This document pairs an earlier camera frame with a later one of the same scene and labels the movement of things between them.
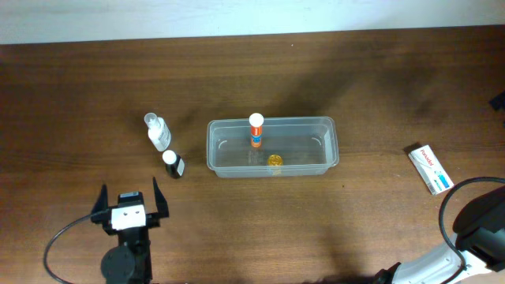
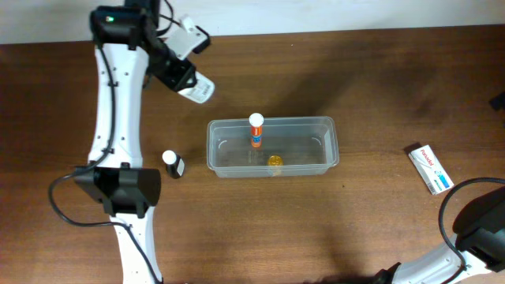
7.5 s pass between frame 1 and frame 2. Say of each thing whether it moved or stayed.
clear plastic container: stayed
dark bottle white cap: stayed
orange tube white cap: stayed
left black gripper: moved
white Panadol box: stayed
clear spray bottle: moved
